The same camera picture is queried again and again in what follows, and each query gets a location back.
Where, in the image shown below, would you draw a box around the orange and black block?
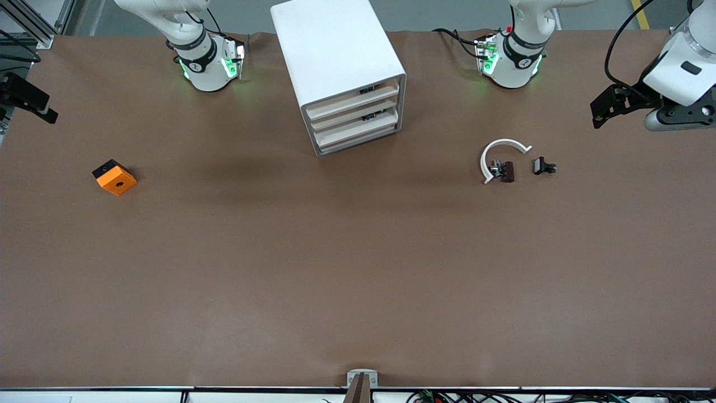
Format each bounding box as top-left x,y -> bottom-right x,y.
92,159 -> 138,196

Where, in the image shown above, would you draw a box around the small brown connector part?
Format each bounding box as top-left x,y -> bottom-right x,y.
489,160 -> 515,183

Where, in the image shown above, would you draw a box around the brown table cover sheet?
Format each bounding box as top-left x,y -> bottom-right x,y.
0,28 -> 716,390

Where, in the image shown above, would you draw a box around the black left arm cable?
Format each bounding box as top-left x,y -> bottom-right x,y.
603,0 -> 656,91

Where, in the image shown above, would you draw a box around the aluminium frame profile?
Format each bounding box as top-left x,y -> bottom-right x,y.
0,0 -> 76,50

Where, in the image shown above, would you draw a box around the white curved plastic ring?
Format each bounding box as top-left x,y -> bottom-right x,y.
480,138 -> 533,185

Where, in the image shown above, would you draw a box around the black base power cable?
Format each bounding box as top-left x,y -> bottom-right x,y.
432,27 -> 483,59

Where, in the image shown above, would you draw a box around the white table edge rail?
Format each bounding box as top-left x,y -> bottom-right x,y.
0,386 -> 716,403

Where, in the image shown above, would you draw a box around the tangled black cables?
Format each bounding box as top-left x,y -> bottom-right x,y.
406,389 -> 716,403

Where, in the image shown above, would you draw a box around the grey metal bracket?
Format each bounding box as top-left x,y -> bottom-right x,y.
347,369 -> 379,388

